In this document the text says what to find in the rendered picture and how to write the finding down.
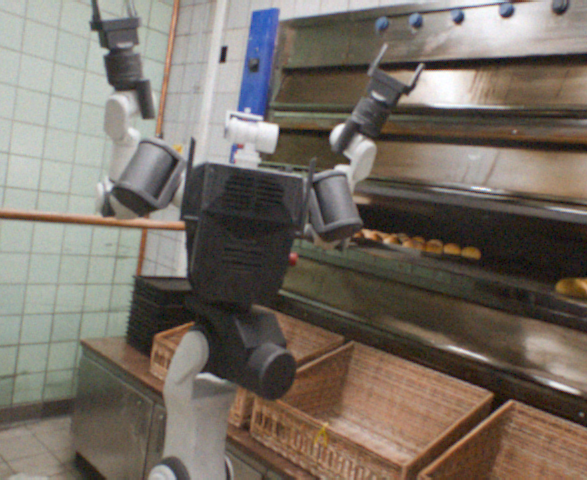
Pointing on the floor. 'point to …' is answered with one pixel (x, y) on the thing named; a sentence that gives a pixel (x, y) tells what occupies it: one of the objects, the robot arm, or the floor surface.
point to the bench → (144, 421)
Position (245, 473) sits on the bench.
